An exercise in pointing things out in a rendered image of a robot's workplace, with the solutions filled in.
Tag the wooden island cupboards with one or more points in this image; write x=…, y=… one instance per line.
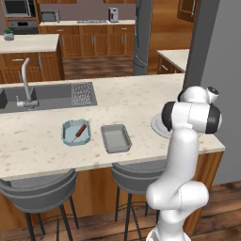
x=31, y=66

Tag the small potted plant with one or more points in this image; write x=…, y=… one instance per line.
x=8, y=35

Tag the silver coffee machine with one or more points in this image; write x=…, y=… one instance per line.
x=113, y=14

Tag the wooden side cupboard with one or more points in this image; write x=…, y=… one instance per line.
x=168, y=67

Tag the wooden wall cupboard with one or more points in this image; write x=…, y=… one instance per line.
x=187, y=10

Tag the wooden base cupboards run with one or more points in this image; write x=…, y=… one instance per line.
x=91, y=40

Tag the grey fridge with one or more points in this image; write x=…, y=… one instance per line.
x=142, y=37

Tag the grey bar stool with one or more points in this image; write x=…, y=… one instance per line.
x=37, y=197
x=135, y=188

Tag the silver microwave oven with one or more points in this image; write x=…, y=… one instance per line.
x=18, y=8

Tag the large white plate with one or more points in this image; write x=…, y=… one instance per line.
x=158, y=126

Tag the light blue tupperware container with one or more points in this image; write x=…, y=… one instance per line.
x=76, y=132

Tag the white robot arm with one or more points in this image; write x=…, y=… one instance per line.
x=185, y=175

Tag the silver toaster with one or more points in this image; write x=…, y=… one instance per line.
x=50, y=16

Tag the brown sausage on skewer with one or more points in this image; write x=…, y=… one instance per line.
x=80, y=130

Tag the black wall oven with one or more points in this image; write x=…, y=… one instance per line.
x=23, y=27

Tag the grey rectangular tupperware container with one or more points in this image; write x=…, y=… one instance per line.
x=115, y=138

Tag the wooden wall cupboards run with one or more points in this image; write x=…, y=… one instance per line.
x=84, y=1

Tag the steel hob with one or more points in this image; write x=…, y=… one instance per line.
x=92, y=22

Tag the grey kitchen sink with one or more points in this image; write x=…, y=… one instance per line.
x=47, y=96

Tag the silver sink tap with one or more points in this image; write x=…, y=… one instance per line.
x=27, y=88

